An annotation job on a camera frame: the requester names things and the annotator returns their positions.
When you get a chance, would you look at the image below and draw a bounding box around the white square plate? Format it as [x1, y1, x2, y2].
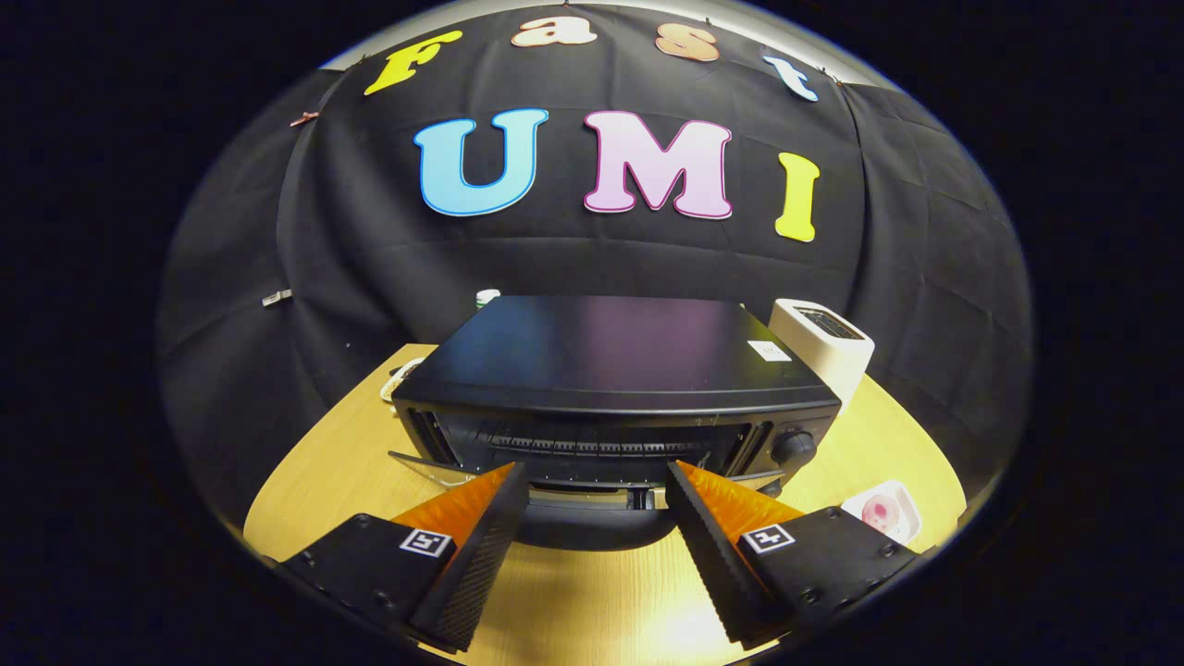
[840, 479, 923, 545]

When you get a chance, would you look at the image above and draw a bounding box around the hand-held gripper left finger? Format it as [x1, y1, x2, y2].
[277, 461, 530, 653]

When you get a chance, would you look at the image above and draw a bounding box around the white pop-up toaster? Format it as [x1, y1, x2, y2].
[768, 298, 876, 413]

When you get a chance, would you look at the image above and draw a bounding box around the black toaster oven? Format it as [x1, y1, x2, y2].
[388, 295, 843, 553]

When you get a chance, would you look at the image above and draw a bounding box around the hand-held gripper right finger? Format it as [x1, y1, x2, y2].
[666, 460, 935, 648]

